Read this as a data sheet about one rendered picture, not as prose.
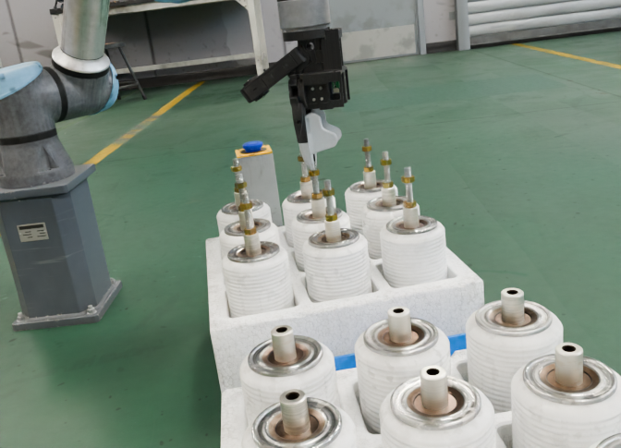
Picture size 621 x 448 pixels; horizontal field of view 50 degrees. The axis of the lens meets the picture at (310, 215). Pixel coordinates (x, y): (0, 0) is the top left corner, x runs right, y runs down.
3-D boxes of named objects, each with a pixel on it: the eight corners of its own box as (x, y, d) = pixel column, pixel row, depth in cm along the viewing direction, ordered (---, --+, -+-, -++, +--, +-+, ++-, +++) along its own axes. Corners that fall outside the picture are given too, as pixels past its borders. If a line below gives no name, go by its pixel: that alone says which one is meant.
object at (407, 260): (423, 357, 97) (415, 242, 92) (376, 337, 104) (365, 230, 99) (464, 331, 103) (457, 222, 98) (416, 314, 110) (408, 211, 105)
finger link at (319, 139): (339, 172, 101) (333, 111, 99) (301, 174, 102) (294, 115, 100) (342, 167, 104) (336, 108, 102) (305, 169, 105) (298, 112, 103)
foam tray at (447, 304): (230, 442, 95) (209, 331, 89) (220, 322, 132) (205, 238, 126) (488, 390, 100) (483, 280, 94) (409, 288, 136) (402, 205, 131)
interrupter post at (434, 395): (425, 416, 55) (422, 381, 54) (418, 400, 57) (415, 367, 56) (453, 411, 55) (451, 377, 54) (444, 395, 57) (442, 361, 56)
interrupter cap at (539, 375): (546, 415, 53) (546, 407, 53) (508, 367, 60) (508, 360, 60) (636, 399, 54) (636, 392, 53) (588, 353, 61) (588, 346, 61)
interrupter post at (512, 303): (506, 328, 67) (505, 298, 66) (497, 318, 69) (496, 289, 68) (529, 324, 67) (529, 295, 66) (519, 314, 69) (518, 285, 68)
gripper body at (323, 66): (344, 112, 98) (335, 27, 94) (287, 116, 100) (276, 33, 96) (350, 102, 105) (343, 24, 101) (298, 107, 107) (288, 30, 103)
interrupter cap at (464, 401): (402, 441, 52) (402, 433, 52) (382, 389, 59) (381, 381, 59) (495, 424, 53) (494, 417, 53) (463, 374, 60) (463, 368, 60)
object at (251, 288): (261, 388, 95) (242, 272, 89) (228, 364, 102) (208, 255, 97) (314, 361, 100) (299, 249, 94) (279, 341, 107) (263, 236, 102)
